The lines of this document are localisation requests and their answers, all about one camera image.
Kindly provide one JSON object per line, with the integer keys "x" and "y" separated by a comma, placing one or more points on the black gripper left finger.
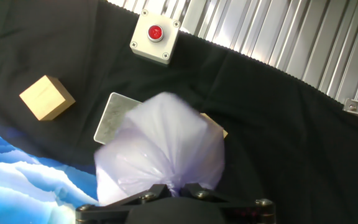
{"x": 104, "y": 213}

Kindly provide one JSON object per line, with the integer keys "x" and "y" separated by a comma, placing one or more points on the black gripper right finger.
{"x": 250, "y": 213}

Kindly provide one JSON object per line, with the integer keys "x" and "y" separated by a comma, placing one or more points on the translucent purple plastic bag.
{"x": 160, "y": 149}

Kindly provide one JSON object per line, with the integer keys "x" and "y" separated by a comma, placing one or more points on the black cloth with blue print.
{"x": 291, "y": 140}

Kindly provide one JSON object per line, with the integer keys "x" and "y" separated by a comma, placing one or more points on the silver digital scale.
{"x": 110, "y": 121}

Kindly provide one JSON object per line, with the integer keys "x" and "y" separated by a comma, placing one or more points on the light wooden cube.
{"x": 217, "y": 126}
{"x": 43, "y": 98}

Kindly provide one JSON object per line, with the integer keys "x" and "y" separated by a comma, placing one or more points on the grey box with red button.
{"x": 155, "y": 37}

